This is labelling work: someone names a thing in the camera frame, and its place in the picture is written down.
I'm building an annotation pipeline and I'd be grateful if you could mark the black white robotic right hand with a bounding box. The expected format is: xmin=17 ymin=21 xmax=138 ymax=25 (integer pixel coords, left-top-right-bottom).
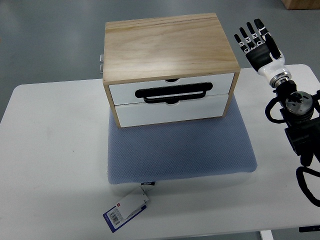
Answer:
xmin=234 ymin=18 xmax=292 ymax=89

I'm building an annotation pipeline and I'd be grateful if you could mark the white drawer black handle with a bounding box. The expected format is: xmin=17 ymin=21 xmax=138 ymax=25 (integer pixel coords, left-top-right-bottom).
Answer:
xmin=109 ymin=73 xmax=234 ymax=106

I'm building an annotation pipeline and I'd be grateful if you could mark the wooden drawer cabinet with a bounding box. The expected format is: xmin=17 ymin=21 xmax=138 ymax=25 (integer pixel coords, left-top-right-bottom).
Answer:
xmin=103 ymin=13 xmax=240 ymax=128

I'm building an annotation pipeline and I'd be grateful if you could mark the white lower drawer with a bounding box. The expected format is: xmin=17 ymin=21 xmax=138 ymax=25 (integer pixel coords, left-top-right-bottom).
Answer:
xmin=115 ymin=94 xmax=229 ymax=127

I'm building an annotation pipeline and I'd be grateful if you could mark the cardboard box corner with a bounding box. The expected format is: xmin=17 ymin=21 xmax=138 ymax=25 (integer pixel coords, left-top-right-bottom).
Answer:
xmin=281 ymin=0 xmax=320 ymax=10

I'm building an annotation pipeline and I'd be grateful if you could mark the blue mesh cushion mat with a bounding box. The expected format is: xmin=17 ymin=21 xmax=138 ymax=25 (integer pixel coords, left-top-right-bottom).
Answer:
xmin=107 ymin=99 xmax=258 ymax=185

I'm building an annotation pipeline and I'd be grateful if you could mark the white table leg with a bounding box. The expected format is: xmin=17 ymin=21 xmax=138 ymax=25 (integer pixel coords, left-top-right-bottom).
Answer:
xmin=259 ymin=230 xmax=274 ymax=240

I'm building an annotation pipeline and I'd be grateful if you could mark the black table control panel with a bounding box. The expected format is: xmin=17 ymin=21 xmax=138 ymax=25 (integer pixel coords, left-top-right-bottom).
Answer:
xmin=298 ymin=225 xmax=320 ymax=233

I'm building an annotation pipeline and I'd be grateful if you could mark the white blue price tag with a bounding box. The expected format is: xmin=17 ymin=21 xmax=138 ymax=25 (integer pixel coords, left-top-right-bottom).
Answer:
xmin=103 ymin=186 xmax=149 ymax=233

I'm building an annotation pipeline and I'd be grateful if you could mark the metal clamp bracket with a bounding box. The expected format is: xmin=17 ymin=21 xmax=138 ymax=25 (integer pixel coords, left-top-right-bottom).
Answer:
xmin=99 ymin=54 xmax=104 ymax=74

